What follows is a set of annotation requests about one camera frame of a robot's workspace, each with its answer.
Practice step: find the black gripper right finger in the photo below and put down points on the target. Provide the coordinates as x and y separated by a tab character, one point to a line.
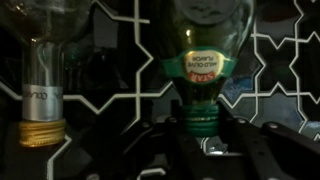
273	151

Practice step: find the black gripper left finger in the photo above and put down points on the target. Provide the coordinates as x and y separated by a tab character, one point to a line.
163	149

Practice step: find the green olive oil bottle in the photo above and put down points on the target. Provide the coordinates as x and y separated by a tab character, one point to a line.
203	41

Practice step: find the clear gold-capped bottle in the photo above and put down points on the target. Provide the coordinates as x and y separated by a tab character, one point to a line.
43	28

